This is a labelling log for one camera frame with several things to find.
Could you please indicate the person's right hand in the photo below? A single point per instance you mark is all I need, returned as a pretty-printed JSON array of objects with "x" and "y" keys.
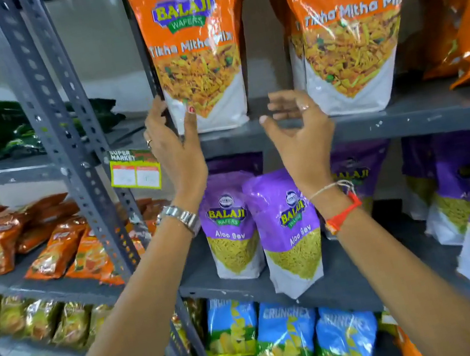
[{"x": 311, "y": 149}]

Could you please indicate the person's left hand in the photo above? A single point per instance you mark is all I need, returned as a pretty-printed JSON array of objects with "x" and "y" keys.
[{"x": 180, "y": 162}]

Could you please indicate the grey metal shelf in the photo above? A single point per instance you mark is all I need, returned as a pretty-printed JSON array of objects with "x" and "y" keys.
[
  {"x": 387, "y": 123},
  {"x": 0, "y": 172}
]

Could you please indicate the yellow green snack bag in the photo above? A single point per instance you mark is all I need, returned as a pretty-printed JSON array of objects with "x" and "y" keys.
[{"x": 194, "y": 321}]

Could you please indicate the row of yellow green packets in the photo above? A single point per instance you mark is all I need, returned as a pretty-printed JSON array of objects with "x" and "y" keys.
[{"x": 39, "y": 320}]

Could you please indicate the glossy orange snack bag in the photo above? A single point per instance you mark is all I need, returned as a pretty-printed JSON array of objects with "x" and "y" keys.
[{"x": 409, "y": 348}]

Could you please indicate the person's left forearm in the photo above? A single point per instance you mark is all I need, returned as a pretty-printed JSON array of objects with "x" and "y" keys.
[{"x": 141, "y": 317}]

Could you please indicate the person's right forearm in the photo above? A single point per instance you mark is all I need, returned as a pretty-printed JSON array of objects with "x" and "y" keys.
[{"x": 415, "y": 289}]

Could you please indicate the yellow green price label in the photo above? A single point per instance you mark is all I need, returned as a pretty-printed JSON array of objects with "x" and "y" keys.
[{"x": 135, "y": 174}]

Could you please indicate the silver wristwatch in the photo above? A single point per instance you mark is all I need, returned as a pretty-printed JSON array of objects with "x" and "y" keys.
[{"x": 181, "y": 218}]

